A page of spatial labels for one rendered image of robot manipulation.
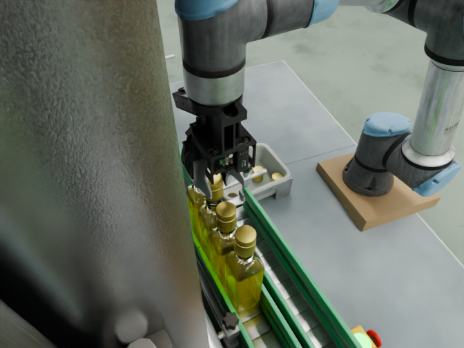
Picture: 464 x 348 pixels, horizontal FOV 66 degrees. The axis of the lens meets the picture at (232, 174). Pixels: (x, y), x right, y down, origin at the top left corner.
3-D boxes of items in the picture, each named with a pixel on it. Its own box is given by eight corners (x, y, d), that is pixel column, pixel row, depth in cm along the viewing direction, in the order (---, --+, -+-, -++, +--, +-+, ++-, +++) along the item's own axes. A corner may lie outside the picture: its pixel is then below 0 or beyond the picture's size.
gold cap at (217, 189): (200, 190, 65) (199, 175, 62) (217, 184, 66) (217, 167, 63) (209, 204, 63) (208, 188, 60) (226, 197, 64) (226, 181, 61)
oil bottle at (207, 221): (201, 257, 84) (195, 202, 68) (222, 246, 86) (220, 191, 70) (212, 277, 81) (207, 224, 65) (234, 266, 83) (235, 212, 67)
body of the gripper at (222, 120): (210, 188, 50) (206, 123, 41) (185, 151, 55) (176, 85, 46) (256, 169, 53) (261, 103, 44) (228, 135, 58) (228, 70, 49)
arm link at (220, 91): (172, 54, 43) (230, 38, 46) (176, 86, 47) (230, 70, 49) (198, 85, 39) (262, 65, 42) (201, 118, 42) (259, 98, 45)
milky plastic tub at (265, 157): (203, 181, 116) (201, 163, 110) (262, 158, 123) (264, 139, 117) (228, 221, 106) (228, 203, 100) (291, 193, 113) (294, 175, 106)
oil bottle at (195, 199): (191, 238, 88) (182, 181, 72) (212, 228, 89) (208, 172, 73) (201, 256, 84) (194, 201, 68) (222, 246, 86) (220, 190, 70)
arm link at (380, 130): (375, 138, 111) (388, 101, 102) (409, 163, 103) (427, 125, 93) (346, 150, 107) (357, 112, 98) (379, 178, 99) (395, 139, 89)
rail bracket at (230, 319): (201, 347, 71) (197, 324, 61) (232, 331, 73) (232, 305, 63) (210, 366, 69) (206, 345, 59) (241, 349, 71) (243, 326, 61)
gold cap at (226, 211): (213, 219, 63) (211, 205, 59) (230, 212, 64) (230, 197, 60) (221, 235, 61) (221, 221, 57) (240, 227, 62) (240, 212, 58)
